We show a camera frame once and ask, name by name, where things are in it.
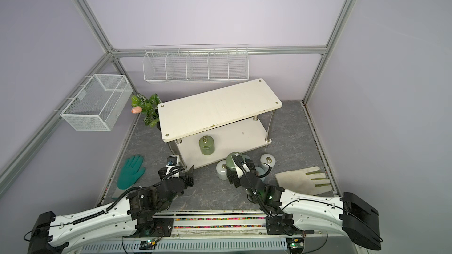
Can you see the green rubber glove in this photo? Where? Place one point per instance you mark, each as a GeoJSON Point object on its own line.
{"type": "Point", "coordinates": [129, 174]}

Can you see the long white wire basket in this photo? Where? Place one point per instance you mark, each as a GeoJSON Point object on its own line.
{"type": "Point", "coordinates": [196, 63]}

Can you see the white two-tier shelf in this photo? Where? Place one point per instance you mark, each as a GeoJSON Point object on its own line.
{"type": "Point", "coordinates": [230, 115]}

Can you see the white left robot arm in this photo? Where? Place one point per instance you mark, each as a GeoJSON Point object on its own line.
{"type": "Point", "coordinates": [130, 214]}

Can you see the dark green tea canister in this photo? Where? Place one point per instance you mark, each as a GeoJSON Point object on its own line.
{"type": "Point", "coordinates": [206, 144]}

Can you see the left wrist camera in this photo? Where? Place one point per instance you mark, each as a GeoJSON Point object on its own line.
{"type": "Point", "coordinates": [172, 161]}

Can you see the white tea canister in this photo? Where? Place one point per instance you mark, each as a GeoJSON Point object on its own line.
{"type": "Point", "coordinates": [267, 161]}
{"type": "Point", "coordinates": [221, 169]}

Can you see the white mesh side basket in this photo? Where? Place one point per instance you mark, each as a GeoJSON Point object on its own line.
{"type": "Point", "coordinates": [98, 104]}

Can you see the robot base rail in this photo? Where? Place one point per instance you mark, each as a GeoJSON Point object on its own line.
{"type": "Point", "coordinates": [237, 232]}

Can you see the light green tea canister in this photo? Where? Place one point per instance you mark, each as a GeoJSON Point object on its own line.
{"type": "Point", "coordinates": [230, 160]}

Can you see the green artificial plant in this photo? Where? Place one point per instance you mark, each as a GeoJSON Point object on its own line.
{"type": "Point", "coordinates": [148, 107]}

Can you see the small blue tea canister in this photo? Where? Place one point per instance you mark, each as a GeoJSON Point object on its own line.
{"type": "Point", "coordinates": [260, 172]}

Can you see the aluminium frame of enclosure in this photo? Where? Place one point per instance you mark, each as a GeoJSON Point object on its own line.
{"type": "Point", "coordinates": [12, 171]}

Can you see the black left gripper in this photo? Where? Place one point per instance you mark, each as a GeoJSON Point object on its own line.
{"type": "Point", "coordinates": [190, 178]}

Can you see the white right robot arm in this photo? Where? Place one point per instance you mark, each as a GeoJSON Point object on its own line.
{"type": "Point", "coordinates": [288, 211]}

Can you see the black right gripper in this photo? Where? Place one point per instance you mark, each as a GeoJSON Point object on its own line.
{"type": "Point", "coordinates": [233, 178]}

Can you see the beige work glove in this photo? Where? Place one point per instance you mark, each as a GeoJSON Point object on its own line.
{"type": "Point", "coordinates": [307, 181]}

